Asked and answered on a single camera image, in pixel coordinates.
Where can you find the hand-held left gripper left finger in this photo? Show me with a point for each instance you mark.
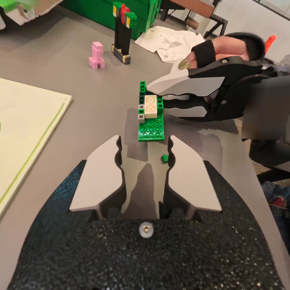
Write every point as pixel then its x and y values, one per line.
pixel 99 179

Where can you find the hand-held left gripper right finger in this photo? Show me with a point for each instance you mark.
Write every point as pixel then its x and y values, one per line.
pixel 192 181

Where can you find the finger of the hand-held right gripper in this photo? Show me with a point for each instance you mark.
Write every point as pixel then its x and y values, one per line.
pixel 181 86
pixel 190 112

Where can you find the small green brick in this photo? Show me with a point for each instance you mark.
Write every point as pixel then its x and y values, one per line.
pixel 164 159

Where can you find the white brick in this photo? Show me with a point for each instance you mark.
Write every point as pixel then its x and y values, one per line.
pixel 151 106

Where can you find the green brick baseplate build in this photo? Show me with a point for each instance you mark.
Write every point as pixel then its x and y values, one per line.
pixel 150 132

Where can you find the grey desk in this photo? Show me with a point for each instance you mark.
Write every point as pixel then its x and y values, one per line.
pixel 68 90

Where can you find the person's right hand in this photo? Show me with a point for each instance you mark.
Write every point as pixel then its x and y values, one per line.
pixel 226 47

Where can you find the white paper instruction sheets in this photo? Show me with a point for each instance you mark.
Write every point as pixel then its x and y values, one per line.
pixel 172 43

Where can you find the cardboard roll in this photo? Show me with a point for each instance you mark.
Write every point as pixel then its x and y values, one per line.
pixel 192 23

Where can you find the orange brick separator tool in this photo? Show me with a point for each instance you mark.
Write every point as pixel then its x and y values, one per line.
pixel 270 43

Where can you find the black brick tower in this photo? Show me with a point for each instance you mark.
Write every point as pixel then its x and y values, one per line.
pixel 122 36

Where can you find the pink brick figure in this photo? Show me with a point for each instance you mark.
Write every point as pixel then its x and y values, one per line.
pixel 96 61

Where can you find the pale green instruction booklet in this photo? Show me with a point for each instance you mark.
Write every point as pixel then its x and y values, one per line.
pixel 27 126

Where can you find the green plastic box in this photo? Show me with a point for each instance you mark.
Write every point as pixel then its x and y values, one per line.
pixel 95 13

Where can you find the cardboard toy box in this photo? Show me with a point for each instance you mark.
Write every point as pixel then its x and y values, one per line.
pixel 48 8

